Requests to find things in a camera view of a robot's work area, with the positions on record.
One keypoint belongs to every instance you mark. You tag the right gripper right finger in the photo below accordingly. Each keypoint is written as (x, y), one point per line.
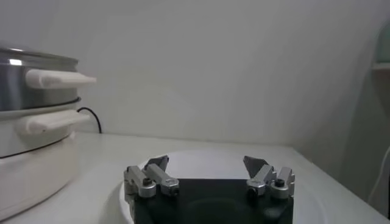
(278, 182)

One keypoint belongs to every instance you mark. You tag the white round plate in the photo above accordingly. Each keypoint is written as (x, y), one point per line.
(207, 164)

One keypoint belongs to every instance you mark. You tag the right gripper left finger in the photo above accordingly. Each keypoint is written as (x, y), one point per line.
(143, 182)

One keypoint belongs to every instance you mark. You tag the cream electric cooker base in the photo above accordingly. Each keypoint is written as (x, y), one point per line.
(30, 170)

